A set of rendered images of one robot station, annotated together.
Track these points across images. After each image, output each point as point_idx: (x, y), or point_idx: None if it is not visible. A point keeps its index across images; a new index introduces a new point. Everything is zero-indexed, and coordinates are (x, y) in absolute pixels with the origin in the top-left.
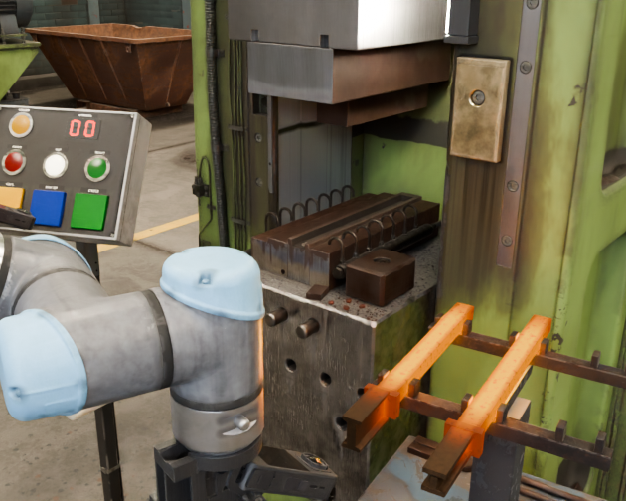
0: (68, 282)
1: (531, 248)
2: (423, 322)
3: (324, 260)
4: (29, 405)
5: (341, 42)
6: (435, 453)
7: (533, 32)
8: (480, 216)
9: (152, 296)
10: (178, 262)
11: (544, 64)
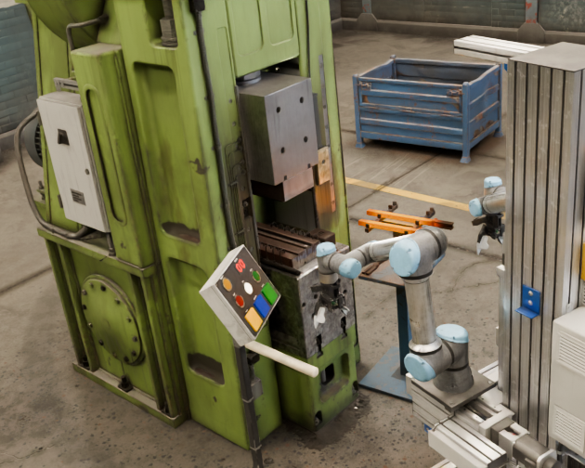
0: (498, 192)
1: (337, 200)
2: None
3: (318, 244)
4: None
5: (314, 162)
6: (446, 223)
7: (328, 135)
8: (326, 200)
9: (500, 186)
10: (496, 180)
11: (331, 142)
